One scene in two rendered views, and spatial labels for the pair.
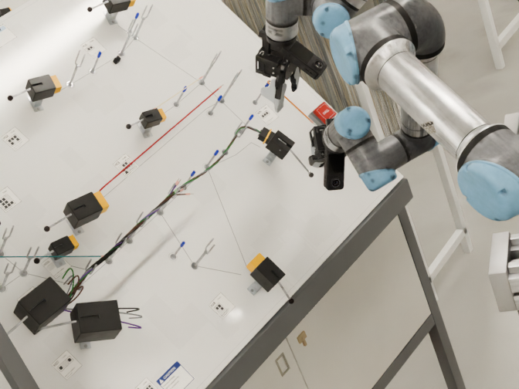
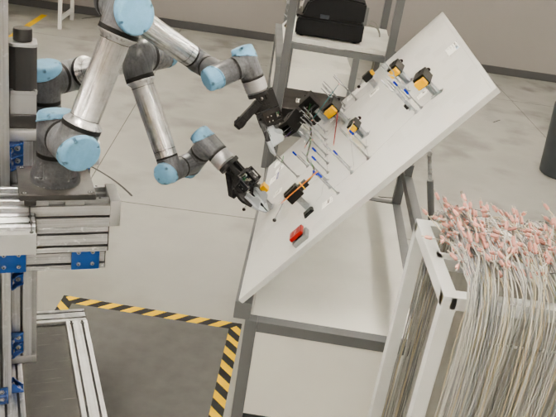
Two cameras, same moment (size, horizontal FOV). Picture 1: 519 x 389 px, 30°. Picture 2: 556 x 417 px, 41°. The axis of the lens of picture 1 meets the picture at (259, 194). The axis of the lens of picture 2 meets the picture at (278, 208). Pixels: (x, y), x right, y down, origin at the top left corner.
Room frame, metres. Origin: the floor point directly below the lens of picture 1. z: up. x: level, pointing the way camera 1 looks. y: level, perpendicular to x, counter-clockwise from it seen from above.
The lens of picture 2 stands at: (3.79, -1.90, 2.17)
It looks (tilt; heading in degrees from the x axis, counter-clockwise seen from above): 25 degrees down; 131
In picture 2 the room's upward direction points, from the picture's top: 9 degrees clockwise
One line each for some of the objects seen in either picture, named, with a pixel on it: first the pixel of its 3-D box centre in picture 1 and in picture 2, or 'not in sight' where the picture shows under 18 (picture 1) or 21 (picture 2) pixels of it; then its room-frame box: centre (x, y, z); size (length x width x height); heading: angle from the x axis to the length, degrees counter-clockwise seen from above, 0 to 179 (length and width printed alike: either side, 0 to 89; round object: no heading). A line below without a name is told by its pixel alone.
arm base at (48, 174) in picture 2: not in sight; (55, 165); (1.88, -0.75, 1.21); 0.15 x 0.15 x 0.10
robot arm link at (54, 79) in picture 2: not in sight; (45, 79); (1.43, -0.53, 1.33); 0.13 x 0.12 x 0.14; 105
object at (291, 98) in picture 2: not in sight; (313, 107); (1.57, 0.82, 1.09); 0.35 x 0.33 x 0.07; 130
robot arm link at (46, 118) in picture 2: not in sight; (57, 130); (1.89, -0.75, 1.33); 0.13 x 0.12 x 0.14; 170
